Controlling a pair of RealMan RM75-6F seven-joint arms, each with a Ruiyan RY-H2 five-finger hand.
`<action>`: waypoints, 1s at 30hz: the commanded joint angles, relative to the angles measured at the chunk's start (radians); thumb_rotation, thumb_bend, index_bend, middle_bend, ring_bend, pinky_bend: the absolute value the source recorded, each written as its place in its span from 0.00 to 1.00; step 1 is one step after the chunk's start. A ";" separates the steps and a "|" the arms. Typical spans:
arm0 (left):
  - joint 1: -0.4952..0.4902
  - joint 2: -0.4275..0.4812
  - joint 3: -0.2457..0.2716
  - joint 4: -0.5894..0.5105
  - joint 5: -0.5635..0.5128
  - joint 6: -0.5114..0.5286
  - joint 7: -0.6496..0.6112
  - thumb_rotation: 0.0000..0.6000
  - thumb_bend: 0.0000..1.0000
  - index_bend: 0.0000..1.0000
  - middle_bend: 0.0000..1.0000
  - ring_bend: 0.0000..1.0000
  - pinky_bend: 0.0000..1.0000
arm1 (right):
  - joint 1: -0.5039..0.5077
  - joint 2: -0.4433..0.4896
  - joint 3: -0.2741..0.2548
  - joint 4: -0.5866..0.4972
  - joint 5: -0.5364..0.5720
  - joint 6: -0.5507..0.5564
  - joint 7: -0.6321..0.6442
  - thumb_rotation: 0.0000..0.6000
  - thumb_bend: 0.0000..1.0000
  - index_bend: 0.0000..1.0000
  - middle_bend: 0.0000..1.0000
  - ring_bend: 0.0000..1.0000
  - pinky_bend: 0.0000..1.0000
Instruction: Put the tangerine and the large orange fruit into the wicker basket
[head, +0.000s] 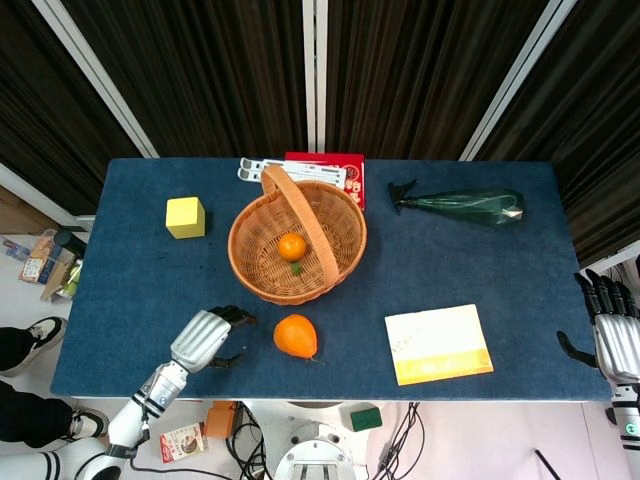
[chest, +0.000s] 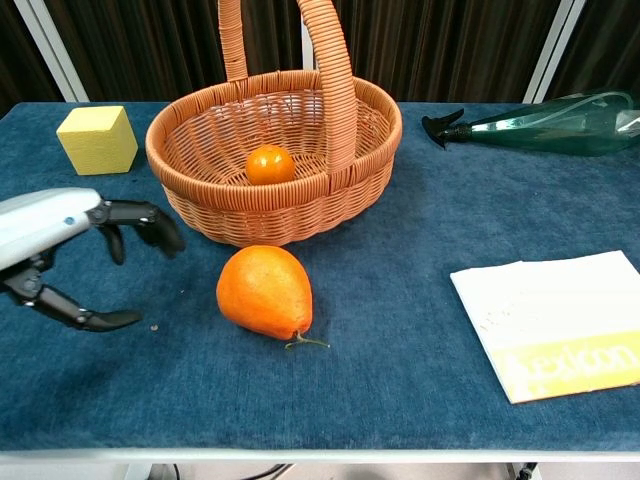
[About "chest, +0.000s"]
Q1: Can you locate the dark pleated partition panel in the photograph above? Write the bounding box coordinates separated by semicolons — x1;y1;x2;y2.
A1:
0;0;67;117
43;0;307;104
313;0;557;104
544;0;640;101

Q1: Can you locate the black cable bundle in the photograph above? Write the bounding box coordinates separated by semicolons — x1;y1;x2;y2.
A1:
169;463;294;480

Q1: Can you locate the small round orange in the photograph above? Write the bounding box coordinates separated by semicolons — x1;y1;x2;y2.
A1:
244;143;297;186

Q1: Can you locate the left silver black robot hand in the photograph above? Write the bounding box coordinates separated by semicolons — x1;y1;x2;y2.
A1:
0;187;187;334

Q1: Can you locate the yellow foam cube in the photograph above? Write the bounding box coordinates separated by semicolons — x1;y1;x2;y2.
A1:
55;104;140;177

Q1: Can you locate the green spray bottle black nozzle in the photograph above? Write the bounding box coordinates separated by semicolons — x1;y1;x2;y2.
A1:
421;89;640;158

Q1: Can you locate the orange wicker basket with handle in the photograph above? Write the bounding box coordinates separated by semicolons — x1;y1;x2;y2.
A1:
144;0;404;249

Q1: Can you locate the blue table cloth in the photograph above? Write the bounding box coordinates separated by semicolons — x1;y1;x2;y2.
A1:
0;102;640;451

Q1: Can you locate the white partition frame post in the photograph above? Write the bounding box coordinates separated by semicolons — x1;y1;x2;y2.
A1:
13;0;90;104
301;22;317;72
522;0;587;104

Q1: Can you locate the large pear-shaped orange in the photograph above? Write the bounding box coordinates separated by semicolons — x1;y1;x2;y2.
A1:
215;244;331;350

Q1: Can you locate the white and yellow book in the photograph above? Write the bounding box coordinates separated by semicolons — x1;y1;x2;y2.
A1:
449;249;640;405

